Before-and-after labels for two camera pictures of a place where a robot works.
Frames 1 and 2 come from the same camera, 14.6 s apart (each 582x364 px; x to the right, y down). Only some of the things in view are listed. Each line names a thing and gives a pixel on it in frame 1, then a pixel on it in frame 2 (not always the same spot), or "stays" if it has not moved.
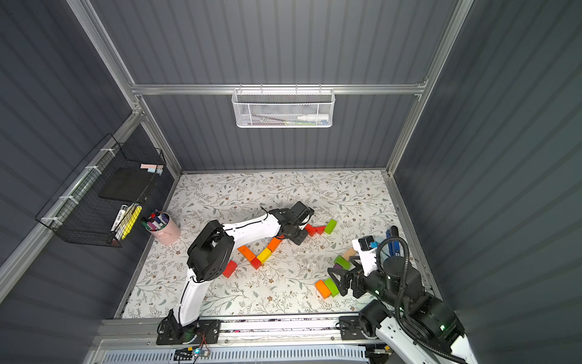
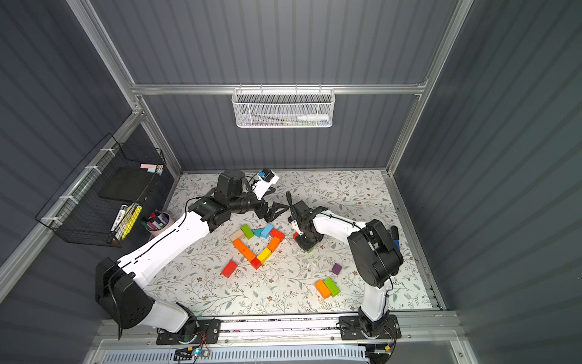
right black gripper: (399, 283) → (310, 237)
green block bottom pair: (332, 287) stays
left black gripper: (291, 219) → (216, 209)
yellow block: (264, 255) stays
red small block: (255, 262) stays
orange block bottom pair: (323, 289) stays
